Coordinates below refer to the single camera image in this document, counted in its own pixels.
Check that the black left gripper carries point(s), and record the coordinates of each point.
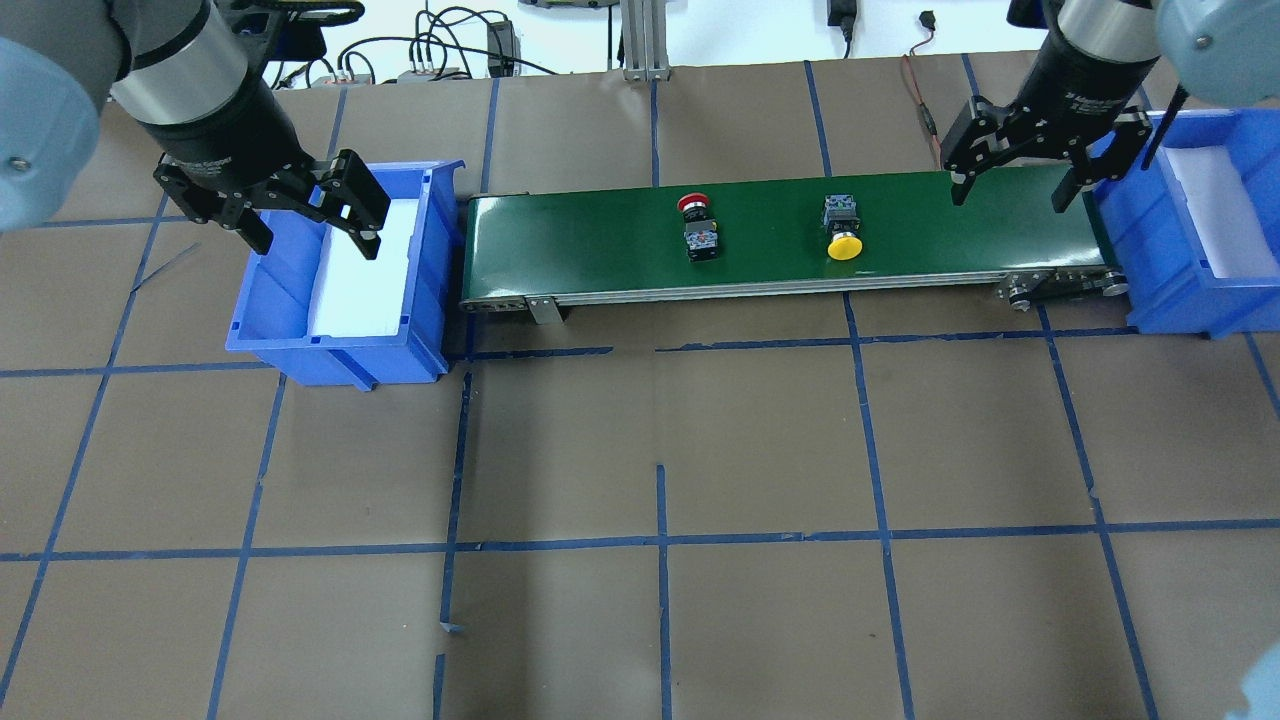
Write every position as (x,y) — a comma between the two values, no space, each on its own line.
(222,130)

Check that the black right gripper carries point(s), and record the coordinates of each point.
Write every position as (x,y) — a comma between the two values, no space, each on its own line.
(1078,76)

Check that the yellow push button switch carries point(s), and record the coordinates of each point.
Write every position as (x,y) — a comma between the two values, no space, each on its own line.
(842,222)

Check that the red push button switch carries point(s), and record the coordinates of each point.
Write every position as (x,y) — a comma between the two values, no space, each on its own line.
(701,232)

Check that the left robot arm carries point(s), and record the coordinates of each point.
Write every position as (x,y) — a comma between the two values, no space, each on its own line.
(195,87)

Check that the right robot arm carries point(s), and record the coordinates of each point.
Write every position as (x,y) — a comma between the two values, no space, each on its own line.
(1224,52)

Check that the white foam pad left bin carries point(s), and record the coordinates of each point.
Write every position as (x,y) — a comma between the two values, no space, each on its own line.
(355,297)

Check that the white foam pad bin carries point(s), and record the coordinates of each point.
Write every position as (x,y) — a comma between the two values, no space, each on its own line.
(1228,227)
(355,297)

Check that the blue left plastic bin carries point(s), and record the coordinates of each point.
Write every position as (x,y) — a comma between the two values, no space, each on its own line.
(270,319)

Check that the blue plastic bin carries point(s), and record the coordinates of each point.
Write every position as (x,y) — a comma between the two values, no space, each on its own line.
(270,319)
(1171,287)

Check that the green conveyor belt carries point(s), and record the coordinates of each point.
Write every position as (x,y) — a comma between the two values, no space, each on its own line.
(543,253)

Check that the blue right plastic bin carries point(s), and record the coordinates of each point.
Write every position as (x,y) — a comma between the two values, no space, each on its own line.
(1171,287)

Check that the white foam pad right bin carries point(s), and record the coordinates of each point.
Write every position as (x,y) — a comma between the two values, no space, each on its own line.
(1228,227)

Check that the black power adapter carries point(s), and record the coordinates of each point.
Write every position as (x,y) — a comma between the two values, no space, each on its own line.
(502,49)

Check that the aluminium frame post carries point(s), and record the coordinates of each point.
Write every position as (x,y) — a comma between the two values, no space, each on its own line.
(644,41)

